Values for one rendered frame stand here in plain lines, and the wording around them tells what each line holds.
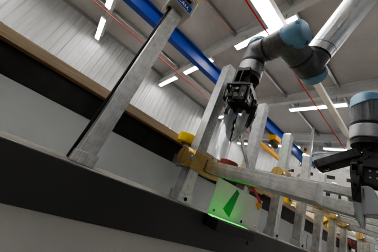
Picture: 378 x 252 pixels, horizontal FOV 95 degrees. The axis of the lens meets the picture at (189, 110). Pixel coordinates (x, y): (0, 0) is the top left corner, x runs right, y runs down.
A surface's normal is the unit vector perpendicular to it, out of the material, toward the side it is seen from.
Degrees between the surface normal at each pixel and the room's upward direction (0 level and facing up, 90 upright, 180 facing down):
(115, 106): 90
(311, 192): 90
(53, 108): 90
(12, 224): 90
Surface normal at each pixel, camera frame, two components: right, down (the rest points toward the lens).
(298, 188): -0.70, -0.53
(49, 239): 0.60, -0.09
